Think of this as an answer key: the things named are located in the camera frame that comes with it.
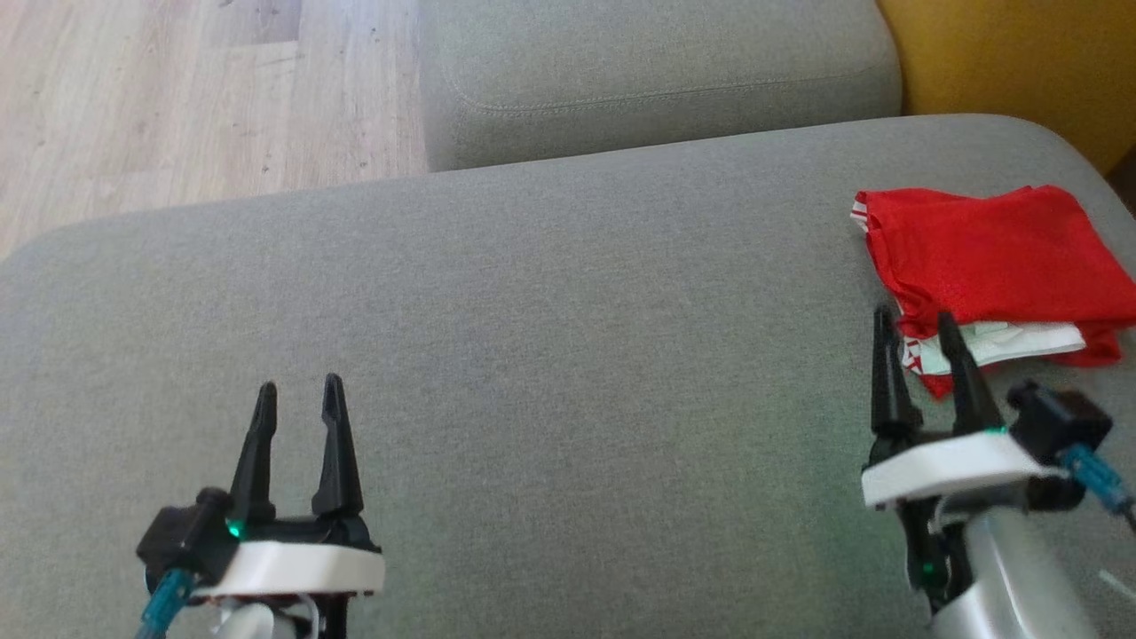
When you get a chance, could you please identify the red basketball jersey with number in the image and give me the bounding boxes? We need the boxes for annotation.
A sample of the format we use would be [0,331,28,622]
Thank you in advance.
[850,185,1136,375]

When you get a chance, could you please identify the large grey sofa seat cushion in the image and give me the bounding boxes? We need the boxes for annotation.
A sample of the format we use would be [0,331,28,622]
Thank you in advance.
[0,114,1136,639]

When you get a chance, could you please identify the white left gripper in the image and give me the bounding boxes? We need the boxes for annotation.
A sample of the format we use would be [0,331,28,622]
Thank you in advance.
[191,373,387,597]

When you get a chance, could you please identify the red shorts with white stripe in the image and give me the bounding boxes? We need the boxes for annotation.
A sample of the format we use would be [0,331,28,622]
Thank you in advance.
[914,324,1124,400]

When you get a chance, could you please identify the yellow furniture panel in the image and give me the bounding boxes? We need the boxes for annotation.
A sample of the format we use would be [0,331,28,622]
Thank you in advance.
[877,0,1136,174]

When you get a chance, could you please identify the small grey sofa cushion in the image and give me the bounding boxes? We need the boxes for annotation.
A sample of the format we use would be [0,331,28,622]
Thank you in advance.
[417,0,904,172]

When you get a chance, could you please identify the right arm cable blue plug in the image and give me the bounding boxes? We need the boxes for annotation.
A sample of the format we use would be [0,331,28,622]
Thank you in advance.
[1056,444,1136,533]

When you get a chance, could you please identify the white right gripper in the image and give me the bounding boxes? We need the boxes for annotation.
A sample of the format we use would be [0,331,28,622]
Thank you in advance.
[861,306,1070,511]

